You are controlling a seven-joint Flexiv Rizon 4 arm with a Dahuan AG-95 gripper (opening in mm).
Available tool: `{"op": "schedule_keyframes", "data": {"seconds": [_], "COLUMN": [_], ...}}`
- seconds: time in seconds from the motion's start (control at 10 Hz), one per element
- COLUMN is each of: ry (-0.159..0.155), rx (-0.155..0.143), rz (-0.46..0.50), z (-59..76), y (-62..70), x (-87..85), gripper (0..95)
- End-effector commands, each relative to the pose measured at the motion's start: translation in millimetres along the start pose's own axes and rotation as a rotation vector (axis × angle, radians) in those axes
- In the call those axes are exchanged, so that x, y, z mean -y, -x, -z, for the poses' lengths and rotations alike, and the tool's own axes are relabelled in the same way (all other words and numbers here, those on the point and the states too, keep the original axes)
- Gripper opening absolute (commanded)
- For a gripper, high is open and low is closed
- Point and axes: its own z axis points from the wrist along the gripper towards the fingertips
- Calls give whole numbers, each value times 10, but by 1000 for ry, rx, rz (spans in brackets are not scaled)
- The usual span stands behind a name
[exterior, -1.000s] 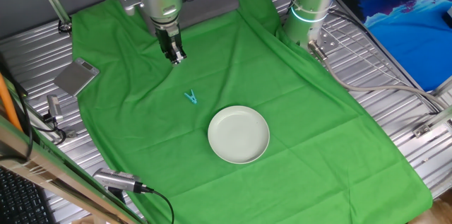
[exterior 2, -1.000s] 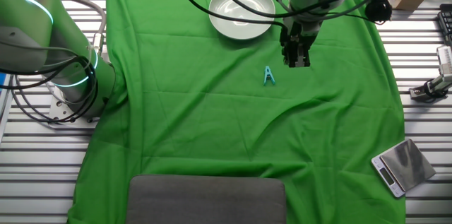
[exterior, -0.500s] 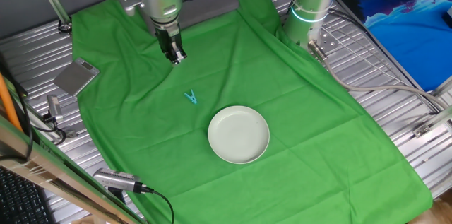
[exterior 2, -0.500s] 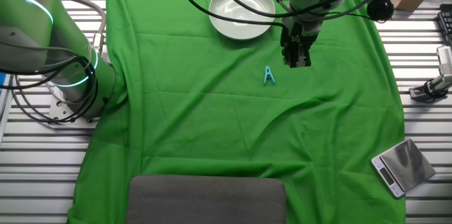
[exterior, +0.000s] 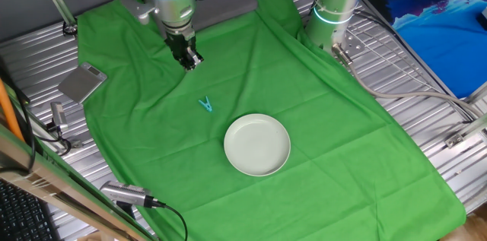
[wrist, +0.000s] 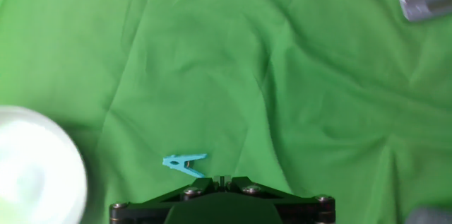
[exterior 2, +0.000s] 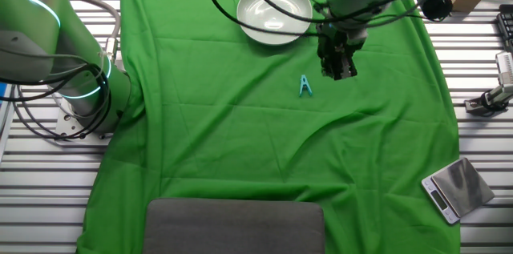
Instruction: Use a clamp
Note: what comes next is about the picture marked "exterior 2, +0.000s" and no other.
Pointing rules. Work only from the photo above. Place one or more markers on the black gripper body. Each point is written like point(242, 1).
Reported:
point(336, 45)

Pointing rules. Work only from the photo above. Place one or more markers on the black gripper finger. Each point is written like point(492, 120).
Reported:
point(346, 69)
point(328, 67)

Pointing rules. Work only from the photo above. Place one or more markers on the blue plastic clothespin clamp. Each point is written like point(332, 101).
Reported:
point(304, 81)

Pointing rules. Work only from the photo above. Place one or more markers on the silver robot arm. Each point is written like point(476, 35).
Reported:
point(24, 13)

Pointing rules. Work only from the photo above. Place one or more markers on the green cloth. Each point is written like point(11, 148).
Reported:
point(240, 134)

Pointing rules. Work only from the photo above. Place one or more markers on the silver digital kitchen scale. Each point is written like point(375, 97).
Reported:
point(461, 186)

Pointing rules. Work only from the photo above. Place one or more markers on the black keyboard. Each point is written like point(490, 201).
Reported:
point(507, 25)

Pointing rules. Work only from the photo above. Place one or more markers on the grey cushion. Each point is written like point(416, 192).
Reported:
point(232, 226)

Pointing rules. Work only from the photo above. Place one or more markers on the metal camera mount arm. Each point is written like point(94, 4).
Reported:
point(499, 94)

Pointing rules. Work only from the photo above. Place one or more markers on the silver exterior camera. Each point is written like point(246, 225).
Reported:
point(506, 67)

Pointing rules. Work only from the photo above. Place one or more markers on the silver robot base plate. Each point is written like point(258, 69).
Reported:
point(64, 126)

